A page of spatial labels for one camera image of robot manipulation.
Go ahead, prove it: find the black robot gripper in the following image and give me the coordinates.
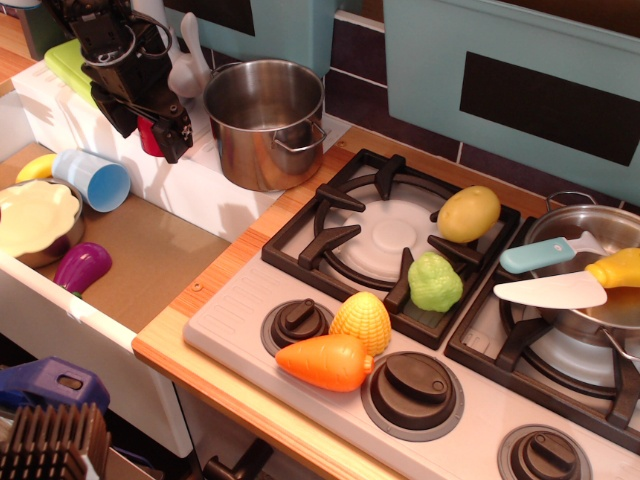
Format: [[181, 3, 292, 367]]
[[69, 9, 193, 164]]

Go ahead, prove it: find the white toy faucet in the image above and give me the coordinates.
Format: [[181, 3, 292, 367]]
[[168, 12, 211, 99]]

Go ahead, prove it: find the white sink basin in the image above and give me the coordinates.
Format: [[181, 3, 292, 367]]
[[1, 63, 275, 457]]

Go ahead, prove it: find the tall steel pot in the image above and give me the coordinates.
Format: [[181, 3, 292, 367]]
[[203, 59, 327, 192]]

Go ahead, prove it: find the steel saucepan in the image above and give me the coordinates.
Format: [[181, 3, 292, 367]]
[[523, 191, 639, 361]]

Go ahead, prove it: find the cream scalloped plate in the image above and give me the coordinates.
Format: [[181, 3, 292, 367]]
[[0, 179, 81, 259]]

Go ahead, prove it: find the orange toy carrot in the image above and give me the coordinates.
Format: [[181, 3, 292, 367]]
[[275, 334, 375, 392]]

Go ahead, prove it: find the yellow toy potato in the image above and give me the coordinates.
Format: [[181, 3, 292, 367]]
[[437, 186, 501, 243]]

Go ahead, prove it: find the dark ribbed heat sink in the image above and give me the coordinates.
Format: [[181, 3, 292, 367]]
[[1, 403, 111, 479]]

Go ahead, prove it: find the blue clamp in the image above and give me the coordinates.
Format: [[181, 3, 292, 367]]
[[1, 356, 111, 413]]

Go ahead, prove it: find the teal cabinet door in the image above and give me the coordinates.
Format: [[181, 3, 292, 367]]
[[164, 0, 362, 77], [384, 1, 639, 203]]

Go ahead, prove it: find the black burner grate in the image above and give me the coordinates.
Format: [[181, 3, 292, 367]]
[[443, 215, 640, 455], [262, 150, 520, 349]]

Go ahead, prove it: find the light blue plastic cup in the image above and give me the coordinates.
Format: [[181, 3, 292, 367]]
[[52, 150, 131, 213]]

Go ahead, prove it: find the purple toy eggplant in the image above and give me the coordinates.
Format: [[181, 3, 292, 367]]
[[53, 242, 113, 298]]

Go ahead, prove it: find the yellow toy corn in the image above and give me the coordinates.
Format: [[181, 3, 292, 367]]
[[329, 292, 392, 356]]

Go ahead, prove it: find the red toy sweet potato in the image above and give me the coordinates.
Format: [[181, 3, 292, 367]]
[[137, 116, 163, 157]]

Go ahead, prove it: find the left black burner grate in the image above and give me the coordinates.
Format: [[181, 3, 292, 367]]
[[262, 150, 520, 349]]

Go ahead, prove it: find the grey toy stove top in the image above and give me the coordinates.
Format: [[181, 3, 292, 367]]
[[182, 149, 640, 480]]

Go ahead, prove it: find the black stove knob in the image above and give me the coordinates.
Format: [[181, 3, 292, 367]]
[[497, 424, 593, 480], [260, 298, 334, 356], [360, 351, 465, 442]]

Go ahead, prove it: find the blue handled toy spatula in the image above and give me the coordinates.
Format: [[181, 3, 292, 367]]
[[499, 231, 607, 274]]

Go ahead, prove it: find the green toy lettuce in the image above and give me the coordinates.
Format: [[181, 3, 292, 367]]
[[408, 252, 463, 313]]

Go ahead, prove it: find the teal cabinet door left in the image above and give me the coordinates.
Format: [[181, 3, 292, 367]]
[[164, 0, 362, 77]]

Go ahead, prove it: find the left black stove knob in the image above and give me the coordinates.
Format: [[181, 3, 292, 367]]
[[260, 298, 334, 356]]

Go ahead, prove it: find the black oven door handle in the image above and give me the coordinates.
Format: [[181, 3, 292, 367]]
[[202, 439, 274, 480]]

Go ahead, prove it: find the right black stove knob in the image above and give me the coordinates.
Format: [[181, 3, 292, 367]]
[[497, 424, 593, 480]]

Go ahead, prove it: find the right black burner grate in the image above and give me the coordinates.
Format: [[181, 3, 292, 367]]
[[443, 215, 640, 455]]

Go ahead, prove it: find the teal cabinet door right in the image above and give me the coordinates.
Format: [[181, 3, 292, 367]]
[[384, 1, 639, 203]]

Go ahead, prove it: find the white toy knife yellow handle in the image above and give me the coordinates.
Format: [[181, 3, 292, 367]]
[[493, 247, 639, 309]]

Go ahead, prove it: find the green plastic cutting board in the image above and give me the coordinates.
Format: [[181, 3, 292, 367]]
[[44, 39, 97, 108]]

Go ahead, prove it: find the yellow toy lemon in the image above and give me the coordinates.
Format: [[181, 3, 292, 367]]
[[15, 153, 57, 184]]

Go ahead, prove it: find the steel bowl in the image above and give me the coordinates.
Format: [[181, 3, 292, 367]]
[[0, 178, 86, 269]]

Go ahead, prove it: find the middle black stove knob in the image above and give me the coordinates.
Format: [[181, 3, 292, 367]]
[[360, 351, 465, 442]]

